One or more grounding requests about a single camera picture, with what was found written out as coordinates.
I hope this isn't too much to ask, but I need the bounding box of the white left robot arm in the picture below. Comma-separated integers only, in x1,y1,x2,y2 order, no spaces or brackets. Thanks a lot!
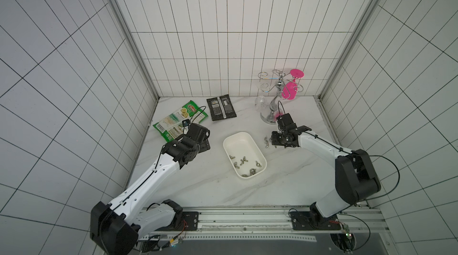
89,123,210,255

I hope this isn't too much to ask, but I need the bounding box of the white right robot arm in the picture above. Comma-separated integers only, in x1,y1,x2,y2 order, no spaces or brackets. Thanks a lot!
271,113,381,225

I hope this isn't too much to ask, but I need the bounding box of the white plastic storage box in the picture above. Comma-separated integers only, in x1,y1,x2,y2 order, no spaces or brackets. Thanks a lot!
223,132,268,179

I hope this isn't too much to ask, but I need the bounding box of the green chips bag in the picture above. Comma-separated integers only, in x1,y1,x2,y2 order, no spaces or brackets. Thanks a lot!
153,100,209,142

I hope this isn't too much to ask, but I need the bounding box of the black snack packet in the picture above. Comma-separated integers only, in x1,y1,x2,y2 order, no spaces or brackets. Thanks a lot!
206,95,237,121

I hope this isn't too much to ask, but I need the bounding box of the clear wine glass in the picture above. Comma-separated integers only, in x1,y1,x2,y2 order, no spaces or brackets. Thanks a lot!
255,81,270,113

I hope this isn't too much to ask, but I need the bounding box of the pink wine glass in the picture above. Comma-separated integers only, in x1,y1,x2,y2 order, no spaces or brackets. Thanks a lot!
281,69,305,100

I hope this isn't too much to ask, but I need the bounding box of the chrome glass holder stand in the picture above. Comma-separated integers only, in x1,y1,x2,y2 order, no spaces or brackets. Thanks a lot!
258,69,292,125

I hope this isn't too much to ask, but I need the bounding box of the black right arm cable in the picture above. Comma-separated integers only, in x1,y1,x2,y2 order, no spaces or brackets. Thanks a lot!
277,100,401,252

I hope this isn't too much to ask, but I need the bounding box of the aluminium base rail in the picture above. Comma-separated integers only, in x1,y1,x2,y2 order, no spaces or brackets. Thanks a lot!
141,206,392,246

